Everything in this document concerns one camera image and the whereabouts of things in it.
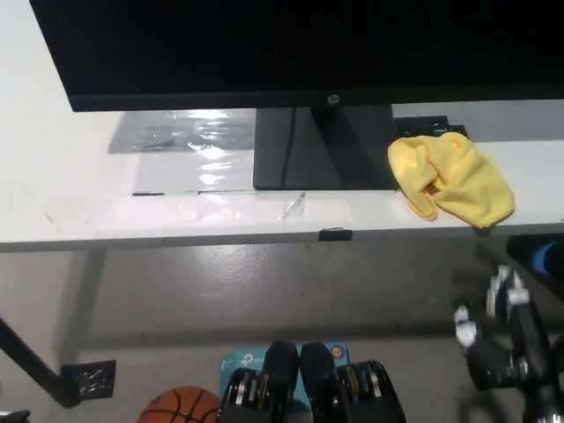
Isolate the robot left body block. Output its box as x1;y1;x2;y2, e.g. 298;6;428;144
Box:
218;339;301;423

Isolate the yellow microfibre cloth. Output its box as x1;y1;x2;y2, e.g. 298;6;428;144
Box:
387;133;516;230

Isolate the orange basketball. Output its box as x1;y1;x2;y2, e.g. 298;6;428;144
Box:
138;386;222;423

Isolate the teal tp-link box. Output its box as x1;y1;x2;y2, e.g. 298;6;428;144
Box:
219;342;352;404

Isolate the clear shiny plastic film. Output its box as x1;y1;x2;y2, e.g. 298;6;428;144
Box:
108;108;257;195

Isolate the black slanted desk leg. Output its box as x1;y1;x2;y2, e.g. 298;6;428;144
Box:
0;315;79;409

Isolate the black tape patch on desk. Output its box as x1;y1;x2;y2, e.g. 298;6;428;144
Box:
394;115;468;143

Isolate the grey desk leg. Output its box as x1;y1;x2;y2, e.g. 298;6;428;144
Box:
56;248;108;367

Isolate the black HP computer monitor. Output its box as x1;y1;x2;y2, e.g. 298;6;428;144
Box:
28;0;564;192

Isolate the black tape piece desk edge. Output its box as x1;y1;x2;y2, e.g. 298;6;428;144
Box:
318;226;354;242

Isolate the black object with blue part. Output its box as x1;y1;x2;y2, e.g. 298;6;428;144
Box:
506;234;564;278

